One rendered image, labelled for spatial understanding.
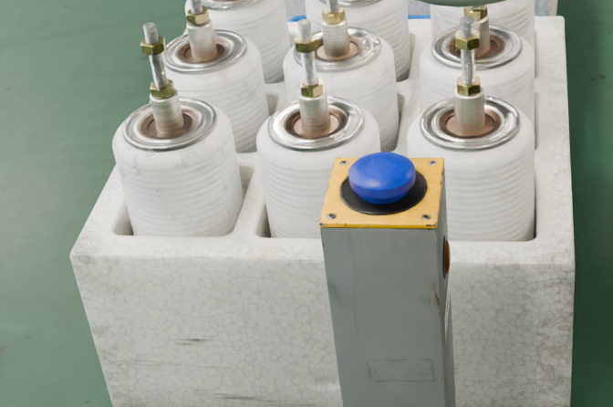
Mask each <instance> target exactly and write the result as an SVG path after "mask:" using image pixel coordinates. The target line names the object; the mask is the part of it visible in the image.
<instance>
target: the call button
mask: <svg viewBox="0 0 613 407"><path fill-rule="evenodd" d="M348 176H349V184H350V187H351V188H352V190H353V191H354V192H355V193H357V194H358V195H359V197H360V198H362V199H363V200H365V201H367V202H370V203H373V204H389V203H393V202H396V201H398V200H399V199H401V198H403V197H404V196H405V195H406V194H407V193H408V191H409V189H410V188H411V187H412V186H413V184H414V183H415V179H416V176H415V167H414V164H413V162H412V161H411V160H410V159H408V158H407V157H405V156H403V155H400V154H397V153H393V152H376V153H371V154H369V155H366V156H364V157H362V158H360V159H358V160H357V161H355V162H354V163H353V164H352V165H351V167H350V168H349V172H348Z"/></svg>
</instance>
